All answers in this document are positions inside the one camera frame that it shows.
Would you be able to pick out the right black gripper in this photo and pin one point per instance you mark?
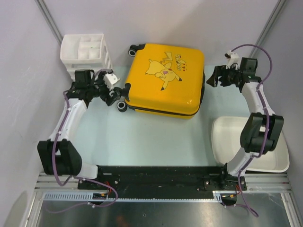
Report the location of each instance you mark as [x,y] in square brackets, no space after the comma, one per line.
[220,71]

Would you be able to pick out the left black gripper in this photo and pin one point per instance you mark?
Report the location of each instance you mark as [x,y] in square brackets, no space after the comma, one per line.
[107,98]

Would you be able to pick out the yellow Pikachu hard-shell suitcase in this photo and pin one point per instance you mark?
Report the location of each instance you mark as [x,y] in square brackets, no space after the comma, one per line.
[164,80]

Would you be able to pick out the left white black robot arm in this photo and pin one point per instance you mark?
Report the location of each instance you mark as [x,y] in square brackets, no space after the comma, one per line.
[57,154]

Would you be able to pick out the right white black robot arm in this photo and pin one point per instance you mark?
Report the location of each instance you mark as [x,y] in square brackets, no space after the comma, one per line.
[263,127]

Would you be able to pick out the light blue table mat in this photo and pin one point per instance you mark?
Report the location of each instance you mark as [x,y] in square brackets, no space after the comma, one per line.
[108,137]

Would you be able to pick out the white plastic drawer organizer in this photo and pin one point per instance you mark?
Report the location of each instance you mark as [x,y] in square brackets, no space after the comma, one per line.
[84,52]

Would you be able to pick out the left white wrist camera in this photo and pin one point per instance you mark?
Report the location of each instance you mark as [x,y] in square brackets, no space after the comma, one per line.
[110,79]

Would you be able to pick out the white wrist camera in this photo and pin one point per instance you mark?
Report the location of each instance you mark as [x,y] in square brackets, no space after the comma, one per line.
[232,58]
[110,79]

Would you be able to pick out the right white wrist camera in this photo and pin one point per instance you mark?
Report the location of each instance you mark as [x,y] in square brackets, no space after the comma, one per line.
[232,58]

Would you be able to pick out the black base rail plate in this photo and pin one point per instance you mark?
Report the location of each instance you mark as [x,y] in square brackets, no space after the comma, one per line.
[168,182]

